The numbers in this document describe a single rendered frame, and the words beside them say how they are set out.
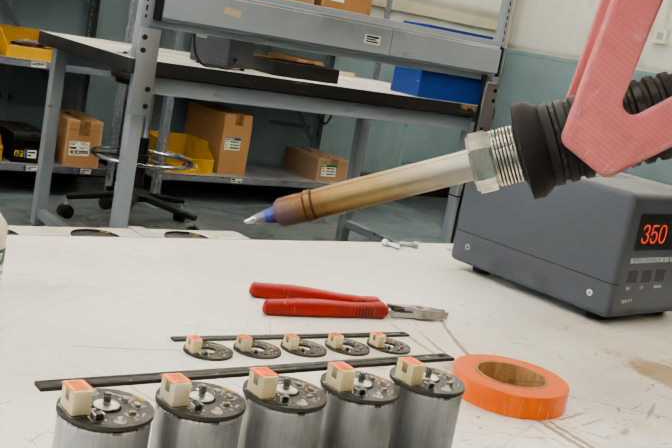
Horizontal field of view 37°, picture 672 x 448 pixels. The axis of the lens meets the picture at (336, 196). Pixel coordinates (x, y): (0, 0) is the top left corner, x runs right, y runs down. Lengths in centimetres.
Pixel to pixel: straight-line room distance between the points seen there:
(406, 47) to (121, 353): 276
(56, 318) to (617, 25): 36
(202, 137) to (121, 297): 444
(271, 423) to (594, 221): 46
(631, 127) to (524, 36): 624
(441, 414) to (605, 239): 41
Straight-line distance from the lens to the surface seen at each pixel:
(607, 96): 24
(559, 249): 74
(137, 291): 59
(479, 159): 25
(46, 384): 28
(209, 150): 488
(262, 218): 26
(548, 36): 634
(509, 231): 76
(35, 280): 59
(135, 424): 26
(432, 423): 32
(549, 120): 24
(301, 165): 530
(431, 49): 327
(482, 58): 343
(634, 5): 23
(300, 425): 29
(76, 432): 26
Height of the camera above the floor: 92
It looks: 9 degrees down
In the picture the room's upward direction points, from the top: 10 degrees clockwise
